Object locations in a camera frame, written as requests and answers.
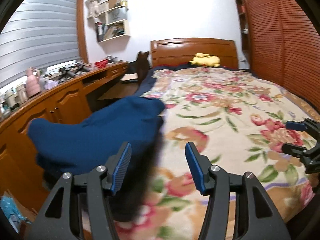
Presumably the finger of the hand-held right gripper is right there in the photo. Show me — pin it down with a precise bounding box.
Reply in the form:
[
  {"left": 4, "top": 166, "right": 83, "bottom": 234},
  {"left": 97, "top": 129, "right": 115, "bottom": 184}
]
[
  {"left": 281, "top": 143, "right": 316, "bottom": 156},
  {"left": 286, "top": 119, "right": 320, "bottom": 133}
]

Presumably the dark wooden chair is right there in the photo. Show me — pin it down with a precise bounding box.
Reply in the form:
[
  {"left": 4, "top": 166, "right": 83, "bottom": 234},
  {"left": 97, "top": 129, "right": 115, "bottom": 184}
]
[{"left": 121, "top": 51, "right": 152, "bottom": 87}]

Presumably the wooden window frame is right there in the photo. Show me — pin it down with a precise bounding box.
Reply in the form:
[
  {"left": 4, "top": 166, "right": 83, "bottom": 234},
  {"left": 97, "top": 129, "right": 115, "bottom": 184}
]
[{"left": 76, "top": 0, "right": 90, "bottom": 64}]

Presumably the wooden bed headboard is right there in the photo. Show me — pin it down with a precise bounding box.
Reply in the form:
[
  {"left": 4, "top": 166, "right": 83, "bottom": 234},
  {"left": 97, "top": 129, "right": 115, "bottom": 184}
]
[{"left": 150, "top": 38, "right": 239, "bottom": 70}]

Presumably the navy blue suit jacket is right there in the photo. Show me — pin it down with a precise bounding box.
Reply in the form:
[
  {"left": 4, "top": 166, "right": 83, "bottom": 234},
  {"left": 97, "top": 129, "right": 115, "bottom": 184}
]
[{"left": 27, "top": 96, "right": 167, "bottom": 178}]

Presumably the floral blanket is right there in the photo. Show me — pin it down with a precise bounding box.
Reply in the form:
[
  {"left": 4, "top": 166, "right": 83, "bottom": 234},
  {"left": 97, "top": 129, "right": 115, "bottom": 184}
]
[{"left": 82, "top": 69, "right": 320, "bottom": 240}]

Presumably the yellow plush toy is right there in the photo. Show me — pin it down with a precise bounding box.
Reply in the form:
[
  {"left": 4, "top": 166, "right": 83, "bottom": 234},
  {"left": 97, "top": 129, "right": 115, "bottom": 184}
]
[{"left": 189, "top": 53, "right": 221, "bottom": 68}]

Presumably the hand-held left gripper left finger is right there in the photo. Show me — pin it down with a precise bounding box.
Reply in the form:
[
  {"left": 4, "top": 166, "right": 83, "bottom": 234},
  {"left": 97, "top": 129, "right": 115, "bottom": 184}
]
[{"left": 31, "top": 142, "right": 132, "bottom": 240}]

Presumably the white wall shelf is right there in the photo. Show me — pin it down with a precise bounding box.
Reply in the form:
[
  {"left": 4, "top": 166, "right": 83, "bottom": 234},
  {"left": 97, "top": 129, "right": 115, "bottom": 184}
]
[{"left": 86, "top": 0, "right": 132, "bottom": 43}]

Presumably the wooden desk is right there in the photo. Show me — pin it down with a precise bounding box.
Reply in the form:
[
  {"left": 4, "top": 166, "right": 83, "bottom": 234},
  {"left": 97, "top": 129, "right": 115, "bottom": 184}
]
[{"left": 0, "top": 61, "right": 129, "bottom": 230}]

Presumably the grey window blind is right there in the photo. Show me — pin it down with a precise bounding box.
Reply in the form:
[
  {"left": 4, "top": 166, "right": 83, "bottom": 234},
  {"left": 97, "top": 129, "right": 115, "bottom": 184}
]
[{"left": 0, "top": 0, "right": 78, "bottom": 88}]

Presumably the cardboard box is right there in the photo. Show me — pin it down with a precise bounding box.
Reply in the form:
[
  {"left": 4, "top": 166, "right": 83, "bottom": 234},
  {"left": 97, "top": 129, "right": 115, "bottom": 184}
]
[{"left": 0, "top": 190, "right": 38, "bottom": 233}]

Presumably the wooden slatted wardrobe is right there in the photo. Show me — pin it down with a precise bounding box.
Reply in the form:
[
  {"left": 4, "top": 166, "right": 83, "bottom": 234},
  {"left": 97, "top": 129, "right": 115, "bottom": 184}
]
[{"left": 230, "top": 0, "right": 320, "bottom": 110}]

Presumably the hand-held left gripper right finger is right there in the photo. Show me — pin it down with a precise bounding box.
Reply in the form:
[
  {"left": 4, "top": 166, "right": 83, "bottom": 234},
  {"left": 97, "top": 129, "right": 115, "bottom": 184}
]
[{"left": 184, "top": 142, "right": 292, "bottom": 240}]

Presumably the pink bottle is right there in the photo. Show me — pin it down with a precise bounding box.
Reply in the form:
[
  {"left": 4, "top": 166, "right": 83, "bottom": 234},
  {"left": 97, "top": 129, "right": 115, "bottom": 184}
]
[{"left": 26, "top": 67, "right": 42, "bottom": 99}]

